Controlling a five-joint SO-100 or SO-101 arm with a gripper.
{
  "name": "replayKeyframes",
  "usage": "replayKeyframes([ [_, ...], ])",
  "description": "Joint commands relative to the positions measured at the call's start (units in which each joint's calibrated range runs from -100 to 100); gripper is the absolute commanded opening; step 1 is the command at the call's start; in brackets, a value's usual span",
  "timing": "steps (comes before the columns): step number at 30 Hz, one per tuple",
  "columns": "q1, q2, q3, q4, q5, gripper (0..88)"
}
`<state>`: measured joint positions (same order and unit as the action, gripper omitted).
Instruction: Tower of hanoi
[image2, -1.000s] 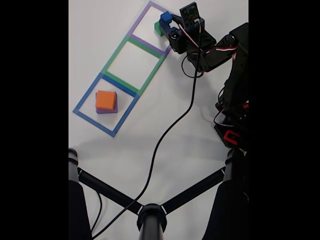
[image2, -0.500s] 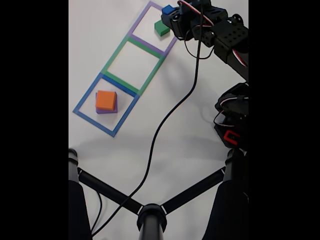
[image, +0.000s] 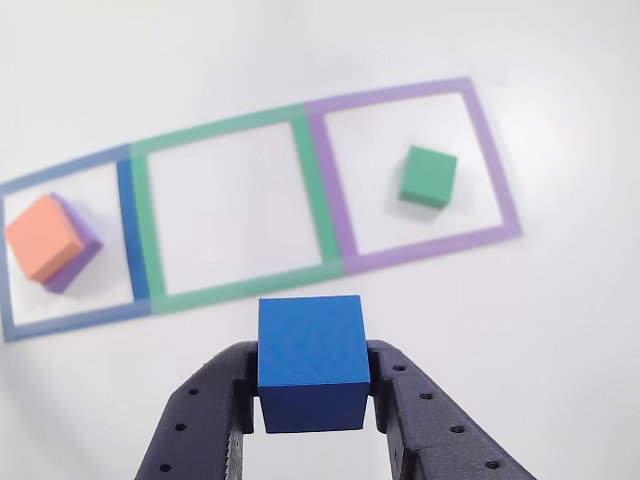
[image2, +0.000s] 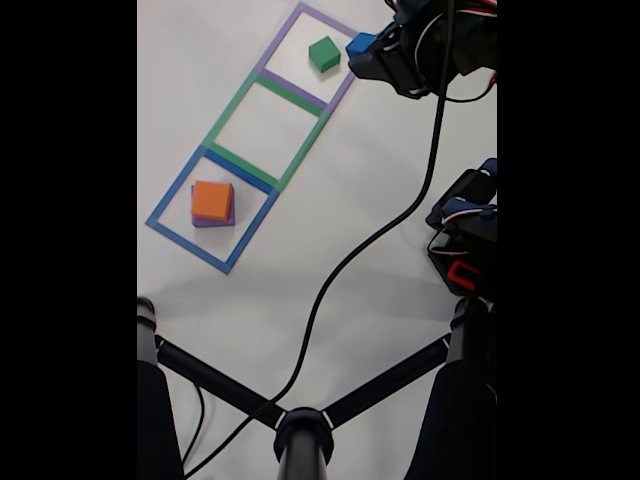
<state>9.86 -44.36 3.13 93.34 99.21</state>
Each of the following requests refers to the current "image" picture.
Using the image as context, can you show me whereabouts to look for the large purple cube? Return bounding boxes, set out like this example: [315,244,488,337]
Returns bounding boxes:
[42,192,105,295]

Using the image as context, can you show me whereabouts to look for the orange cube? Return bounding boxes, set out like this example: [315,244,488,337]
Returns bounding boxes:
[3,194,85,282]

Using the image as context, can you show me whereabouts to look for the green cube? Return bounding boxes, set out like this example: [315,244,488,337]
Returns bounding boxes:
[397,144,459,210]

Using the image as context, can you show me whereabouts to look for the purple square frame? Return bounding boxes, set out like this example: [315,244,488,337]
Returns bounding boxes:
[303,76,524,277]

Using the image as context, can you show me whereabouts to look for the small blue cube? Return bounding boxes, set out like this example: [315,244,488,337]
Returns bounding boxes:
[256,294,372,435]

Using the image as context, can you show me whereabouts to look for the green square frame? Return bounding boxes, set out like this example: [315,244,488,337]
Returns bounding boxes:
[128,103,346,317]

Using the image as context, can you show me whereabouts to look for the blue square frame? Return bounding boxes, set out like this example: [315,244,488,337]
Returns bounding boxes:
[0,144,154,344]

